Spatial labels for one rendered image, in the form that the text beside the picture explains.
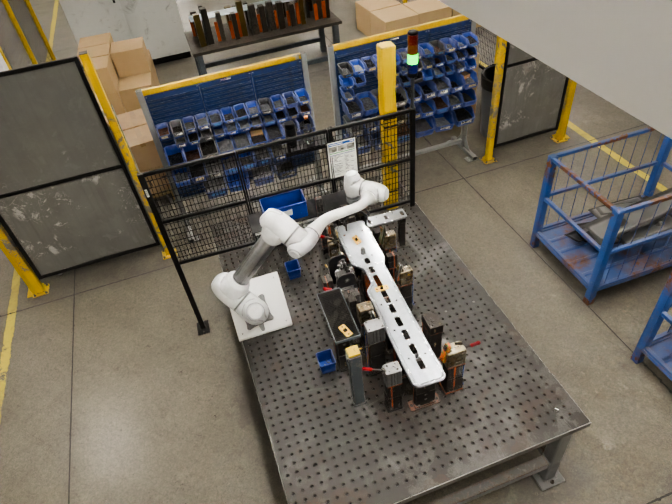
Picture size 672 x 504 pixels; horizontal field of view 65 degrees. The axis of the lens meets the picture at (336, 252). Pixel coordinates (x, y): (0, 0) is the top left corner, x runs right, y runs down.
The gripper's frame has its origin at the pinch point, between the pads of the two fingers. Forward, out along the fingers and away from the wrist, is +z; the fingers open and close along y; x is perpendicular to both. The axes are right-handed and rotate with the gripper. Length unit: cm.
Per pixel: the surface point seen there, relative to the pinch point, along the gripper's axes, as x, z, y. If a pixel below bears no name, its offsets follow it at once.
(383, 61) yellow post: 58, -78, 44
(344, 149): 55, -23, 12
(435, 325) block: -86, 11, 17
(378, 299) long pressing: -54, 14, -5
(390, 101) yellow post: 58, -49, 48
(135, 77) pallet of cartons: 419, 39, -147
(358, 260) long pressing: -17.9, 13.5, -5.1
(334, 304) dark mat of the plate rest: -62, -2, -33
